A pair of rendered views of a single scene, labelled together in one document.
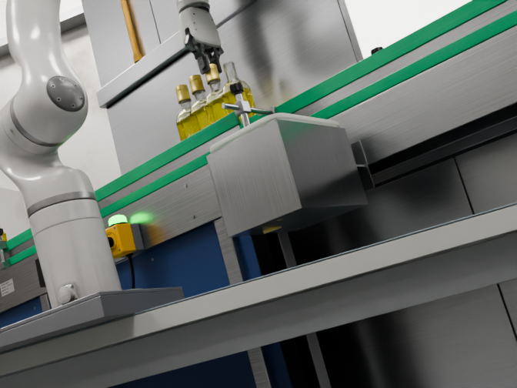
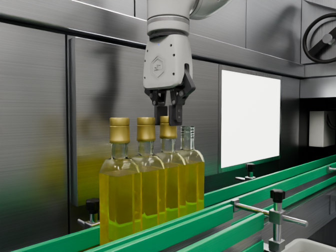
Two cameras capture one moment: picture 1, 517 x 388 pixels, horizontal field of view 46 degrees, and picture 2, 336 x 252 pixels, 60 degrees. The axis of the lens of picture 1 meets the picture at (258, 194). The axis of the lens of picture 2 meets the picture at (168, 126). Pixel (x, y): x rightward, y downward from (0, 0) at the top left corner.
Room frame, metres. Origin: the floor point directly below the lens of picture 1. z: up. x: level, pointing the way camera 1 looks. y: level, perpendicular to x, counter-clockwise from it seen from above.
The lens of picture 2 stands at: (1.36, 0.61, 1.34)
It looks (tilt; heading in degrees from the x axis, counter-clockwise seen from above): 3 degrees down; 279
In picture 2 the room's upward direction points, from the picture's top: straight up
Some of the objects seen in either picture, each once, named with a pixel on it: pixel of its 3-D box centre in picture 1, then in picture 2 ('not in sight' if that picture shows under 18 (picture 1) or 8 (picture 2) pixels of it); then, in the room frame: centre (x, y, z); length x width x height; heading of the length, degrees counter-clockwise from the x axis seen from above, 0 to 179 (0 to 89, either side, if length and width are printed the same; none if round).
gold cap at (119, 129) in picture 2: (182, 94); (119, 130); (1.53, 0.12, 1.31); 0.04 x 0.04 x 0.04
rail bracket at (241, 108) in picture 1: (250, 112); (266, 216); (1.25, -0.03, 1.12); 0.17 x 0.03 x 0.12; 143
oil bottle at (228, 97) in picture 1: (244, 121); (187, 197); (1.42, -0.01, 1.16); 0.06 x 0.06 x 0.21; 54
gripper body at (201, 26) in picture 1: (199, 28); (168, 61); (1.46, 0.03, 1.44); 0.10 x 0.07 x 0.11; 143
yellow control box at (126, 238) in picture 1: (121, 242); not in sight; (1.46, 0.35, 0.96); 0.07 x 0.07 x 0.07; 53
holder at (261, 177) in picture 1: (297, 180); not in sight; (1.13, -0.08, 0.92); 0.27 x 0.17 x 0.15; 143
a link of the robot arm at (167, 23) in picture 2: (194, 7); (167, 30); (1.46, 0.03, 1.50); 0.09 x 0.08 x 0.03; 143
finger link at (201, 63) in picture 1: (199, 59); (180, 108); (1.43, 0.05, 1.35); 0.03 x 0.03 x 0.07; 53
